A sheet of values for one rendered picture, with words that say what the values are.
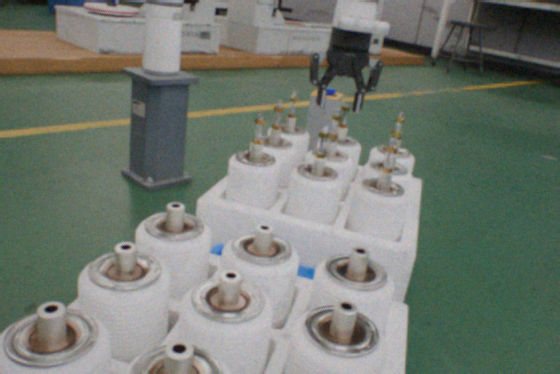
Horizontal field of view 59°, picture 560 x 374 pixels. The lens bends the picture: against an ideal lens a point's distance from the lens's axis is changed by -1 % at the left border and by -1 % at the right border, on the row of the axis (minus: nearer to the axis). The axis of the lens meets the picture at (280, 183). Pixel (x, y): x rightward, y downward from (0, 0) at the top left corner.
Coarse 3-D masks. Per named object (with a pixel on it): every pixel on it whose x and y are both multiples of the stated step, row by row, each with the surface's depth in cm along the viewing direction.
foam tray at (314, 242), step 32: (224, 192) 96; (352, 192) 103; (416, 192) 108; (224, 224) 90; (256, 224) 88; (288, 224) 87; (320, 224) 87; (416, 224) 93; (320, 256) 87; (384, 256) 83
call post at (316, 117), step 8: (312, 96) 124; (312, 104) 125; (328, 104) 124; (336, 104) 123; (312, 112) 125; (320, 112) 125; (328, 112) 124; (312, 120) 126; (320, 120) 125; (328, 120) 125; (312, 128) 127; (320, 128) 126; (328, 128) 126; (312, 136) 127; (312, 144) 128
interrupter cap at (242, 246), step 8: (240, 240) 63; (248, 240) 63; (272, 240) 64; (280, 240) 64; (232, 248) 61; (240, 248) 61; (248, 248) 62; (272, 248) 63; (280, 248) 63; (288, 248) 63; (240, 256) 59; (248, 256) 60; (256, 256) 60; (264, 256) 60; (272, 256) 60; (280, 256) 61; (288, 256) 61; (264, 264) 59; (272, 264) 59
